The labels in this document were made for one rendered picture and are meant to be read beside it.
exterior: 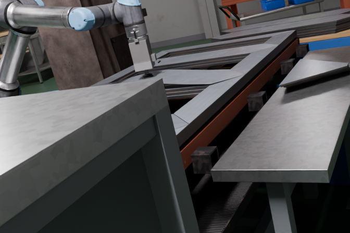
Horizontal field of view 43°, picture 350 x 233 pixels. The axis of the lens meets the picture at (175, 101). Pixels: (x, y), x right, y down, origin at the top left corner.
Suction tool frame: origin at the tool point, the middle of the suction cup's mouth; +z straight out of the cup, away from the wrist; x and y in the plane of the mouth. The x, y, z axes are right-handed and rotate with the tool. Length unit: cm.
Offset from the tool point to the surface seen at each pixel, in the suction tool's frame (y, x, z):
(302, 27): 61, -68, 2
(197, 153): -57, -18, 9
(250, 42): 56, -42, 3
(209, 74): -6.8, -22.3, 1.0
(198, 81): -14.7, -18.6, 1.0
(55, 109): -102, -5, -19
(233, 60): 24.3, -31.9, 3.8
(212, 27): 747, -20, 67
